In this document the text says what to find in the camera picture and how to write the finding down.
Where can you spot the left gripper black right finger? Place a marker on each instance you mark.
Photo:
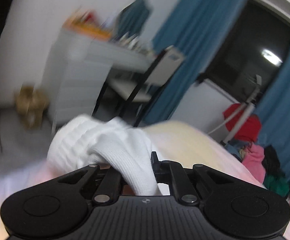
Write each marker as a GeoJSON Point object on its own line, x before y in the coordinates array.
{"type": "Point", "coordinates": [173, 174]}

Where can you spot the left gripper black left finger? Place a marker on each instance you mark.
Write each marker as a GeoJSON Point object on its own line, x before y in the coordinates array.
{"type": "Point", "coordinates": [110, 188]}

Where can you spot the white knit garment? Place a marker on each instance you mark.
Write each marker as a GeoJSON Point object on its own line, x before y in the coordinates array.
{"type": "Point", "coordinates": [85, 140]}

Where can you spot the pastel pink bed sheet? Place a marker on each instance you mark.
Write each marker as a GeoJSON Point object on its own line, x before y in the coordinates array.
{"type": "Point", "coordinates": [40, 202]}

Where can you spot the pink garment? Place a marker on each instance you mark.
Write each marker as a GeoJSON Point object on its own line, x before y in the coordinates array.
{"type": "Point", "coordinates": [252, 157]}

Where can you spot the red garment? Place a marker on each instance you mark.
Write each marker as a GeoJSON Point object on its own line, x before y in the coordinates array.
{"type": "Point", "coordinates": [249, 131]}

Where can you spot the white black dining chair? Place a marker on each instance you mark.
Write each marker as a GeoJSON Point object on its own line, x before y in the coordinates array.
{"type": "Point", "coordinates": [158, 74]}

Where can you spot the white garment steamer pole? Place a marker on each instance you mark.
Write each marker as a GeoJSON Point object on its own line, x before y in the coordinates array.
{"type": "Point", "coordinates": [245, 108]}

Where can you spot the black garment pile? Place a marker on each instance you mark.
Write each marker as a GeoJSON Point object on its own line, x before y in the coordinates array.
{"type": "Point", "coordinates": [271, 162]}

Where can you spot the green garment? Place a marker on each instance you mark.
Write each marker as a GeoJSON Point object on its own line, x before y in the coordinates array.
{"type": "Point", "coordinates": [278, 185]}

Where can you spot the brown cardboard box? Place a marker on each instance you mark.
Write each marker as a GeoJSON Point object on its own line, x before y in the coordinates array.
{"type": "Point", "coordinates": [30, 105]}

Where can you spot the white dressing table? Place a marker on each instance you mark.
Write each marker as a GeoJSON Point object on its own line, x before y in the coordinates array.
{"type": "Point", "coordinates": [76, 69]}

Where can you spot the blue curtain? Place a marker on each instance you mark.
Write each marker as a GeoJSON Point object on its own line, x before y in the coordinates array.
{"type": "Point", "coordinates": [197, 28]}

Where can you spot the dark window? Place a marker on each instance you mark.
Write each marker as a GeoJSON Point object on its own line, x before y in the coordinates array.
{"type": "Point", "coordinates": [257, 44]}

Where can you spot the orange tray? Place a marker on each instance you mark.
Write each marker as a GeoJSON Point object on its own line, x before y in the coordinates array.
{"type": "Point", "coordinates": [87, 23]}

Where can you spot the wavy frame mirror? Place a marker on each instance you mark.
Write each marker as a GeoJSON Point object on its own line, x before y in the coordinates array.
{"type": "Point", "coordinates": [132, 19]}

